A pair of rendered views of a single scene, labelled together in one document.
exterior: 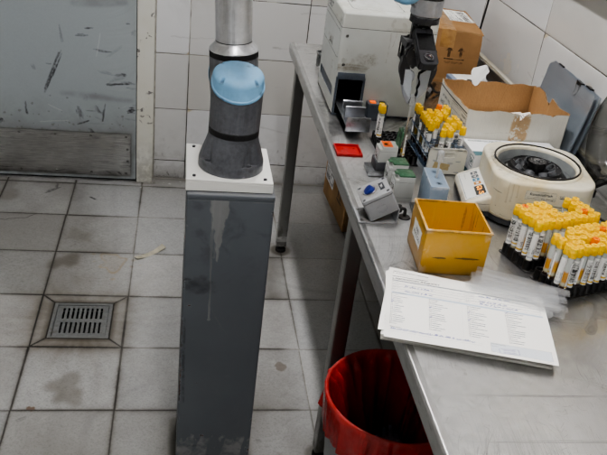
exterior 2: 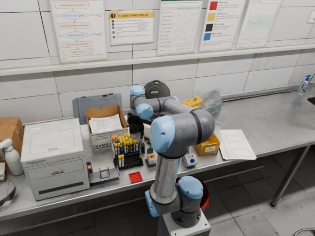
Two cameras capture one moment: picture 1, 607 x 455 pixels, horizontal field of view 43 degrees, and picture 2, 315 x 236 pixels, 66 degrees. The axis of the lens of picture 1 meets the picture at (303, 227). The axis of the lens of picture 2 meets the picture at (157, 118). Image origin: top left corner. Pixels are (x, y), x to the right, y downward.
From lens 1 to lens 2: 216 cm
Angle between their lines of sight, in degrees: 81
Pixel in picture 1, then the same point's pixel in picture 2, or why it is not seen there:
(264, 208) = not seen: hidden behind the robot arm
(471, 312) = (232, 142)
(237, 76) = (196, 184)
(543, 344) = (235, 131)
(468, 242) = (213, 136)
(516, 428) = (265, 138)
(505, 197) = not seen: hidden behind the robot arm
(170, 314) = not seen: outside the picture
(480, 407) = (263, 143)
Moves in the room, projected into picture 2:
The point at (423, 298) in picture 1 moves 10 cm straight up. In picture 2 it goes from (233, 151) to (237, 140)
